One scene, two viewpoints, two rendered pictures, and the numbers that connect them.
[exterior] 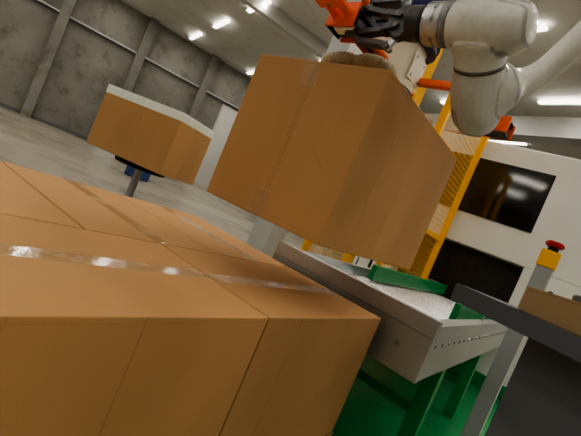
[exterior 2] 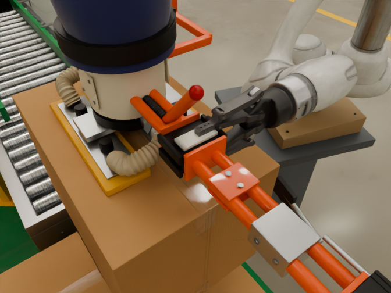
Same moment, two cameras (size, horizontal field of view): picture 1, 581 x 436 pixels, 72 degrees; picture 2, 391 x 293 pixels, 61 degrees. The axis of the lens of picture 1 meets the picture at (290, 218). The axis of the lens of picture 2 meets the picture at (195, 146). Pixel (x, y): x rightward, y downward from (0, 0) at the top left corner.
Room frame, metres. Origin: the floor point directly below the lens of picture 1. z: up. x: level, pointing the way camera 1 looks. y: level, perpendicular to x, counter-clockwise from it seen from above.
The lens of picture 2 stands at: (0.88, 0.44, 1.63)
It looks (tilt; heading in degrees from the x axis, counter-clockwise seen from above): 44 degrees down; 287
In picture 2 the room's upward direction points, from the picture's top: straight up
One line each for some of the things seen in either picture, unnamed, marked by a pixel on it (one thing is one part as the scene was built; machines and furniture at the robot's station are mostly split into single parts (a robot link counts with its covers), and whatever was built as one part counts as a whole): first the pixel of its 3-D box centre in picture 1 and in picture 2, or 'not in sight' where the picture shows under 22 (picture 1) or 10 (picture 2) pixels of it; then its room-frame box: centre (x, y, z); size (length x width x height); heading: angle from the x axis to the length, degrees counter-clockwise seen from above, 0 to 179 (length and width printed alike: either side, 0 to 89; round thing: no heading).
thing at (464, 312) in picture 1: (488, 316); (48, 31); (2.52, -1.40, 0.60); 1.60 x 0.11 x 0.09; 144
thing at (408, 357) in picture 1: (335, 309); (118, 201); (1.44, -0.28, 0.48); 0.70 x 0.03 x 0.15; 54
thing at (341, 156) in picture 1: (343, 173); (140, 179); (1.20, -0.10, 0.91); 0.60 x 0.40 x 0.40; 143
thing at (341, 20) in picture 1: (350, 23); (192, 145); (1.00, 0.05, 1.24); 0.10 x 0.08 x 0.06; 52
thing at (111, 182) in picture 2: not in sight; (94, 131); (1.26, -0.03, 1.14); 0.34 x 0.10 x 0.05; 142
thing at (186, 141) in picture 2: not in sight; (196, 136); (1.00, 0.05, 1.26); 0.07 x 0.03 x 0.01; 53
